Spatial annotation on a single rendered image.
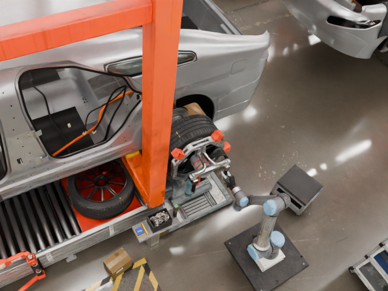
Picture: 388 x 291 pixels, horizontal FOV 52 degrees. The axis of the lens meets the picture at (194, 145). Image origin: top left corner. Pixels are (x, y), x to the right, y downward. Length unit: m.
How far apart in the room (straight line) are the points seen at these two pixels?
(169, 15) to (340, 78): 4.51
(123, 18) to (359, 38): 3.73
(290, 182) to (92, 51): 2.54
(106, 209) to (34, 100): 1.27
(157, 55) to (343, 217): 3.27
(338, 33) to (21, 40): 4.10
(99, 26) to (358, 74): 5.07
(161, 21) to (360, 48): 3.65
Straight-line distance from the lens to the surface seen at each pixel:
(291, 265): 4.11
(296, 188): 4.48
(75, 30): 2.06
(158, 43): 2.29
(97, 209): 3.91
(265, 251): 3.69
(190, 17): 5.20
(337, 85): 6.29
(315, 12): 5.46
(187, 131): 3.56
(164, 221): 3.77
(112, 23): 2.12
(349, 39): 5.38
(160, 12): 2.17
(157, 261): 4.21
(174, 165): 3.59
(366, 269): 4.46
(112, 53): 3.14
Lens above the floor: 3.95
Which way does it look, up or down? 53 degrees down
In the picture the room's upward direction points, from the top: 10 degrees clockwise
